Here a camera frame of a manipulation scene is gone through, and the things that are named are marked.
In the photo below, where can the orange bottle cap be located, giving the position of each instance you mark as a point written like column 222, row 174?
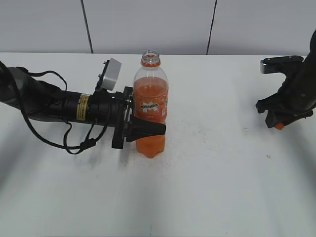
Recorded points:
column 279, row 126

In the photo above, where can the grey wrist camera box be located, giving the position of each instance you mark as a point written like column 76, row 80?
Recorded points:
column 109, row 76

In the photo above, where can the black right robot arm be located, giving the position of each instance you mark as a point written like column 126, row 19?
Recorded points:
column 307, row 70

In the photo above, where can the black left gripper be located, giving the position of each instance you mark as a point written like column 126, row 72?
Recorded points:
column 109, row 110

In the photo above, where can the orange Mirinda soda bottle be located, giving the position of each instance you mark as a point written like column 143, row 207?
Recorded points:
column 151, row 87

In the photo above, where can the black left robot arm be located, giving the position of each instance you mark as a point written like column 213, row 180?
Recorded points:
column 41, row 101

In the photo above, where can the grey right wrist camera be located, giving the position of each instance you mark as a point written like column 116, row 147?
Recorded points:
column 284, row 64

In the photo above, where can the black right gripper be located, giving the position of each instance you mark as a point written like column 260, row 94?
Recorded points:
column 293, row 101

